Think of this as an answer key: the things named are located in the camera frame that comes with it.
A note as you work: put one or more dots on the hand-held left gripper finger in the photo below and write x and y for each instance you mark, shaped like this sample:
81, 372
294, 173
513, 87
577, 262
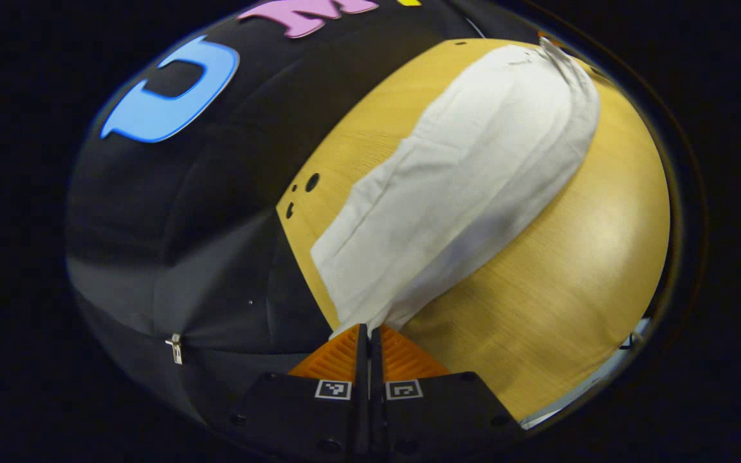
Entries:
363, 360
375, 386

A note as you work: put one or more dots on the white jeans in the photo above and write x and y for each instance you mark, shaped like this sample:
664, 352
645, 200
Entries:
460, 180

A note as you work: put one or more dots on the small white clip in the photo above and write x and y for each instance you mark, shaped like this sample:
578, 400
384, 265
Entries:
175, 348

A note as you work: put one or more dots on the black backdrop cloth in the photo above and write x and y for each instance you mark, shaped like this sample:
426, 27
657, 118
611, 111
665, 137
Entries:
184, 225

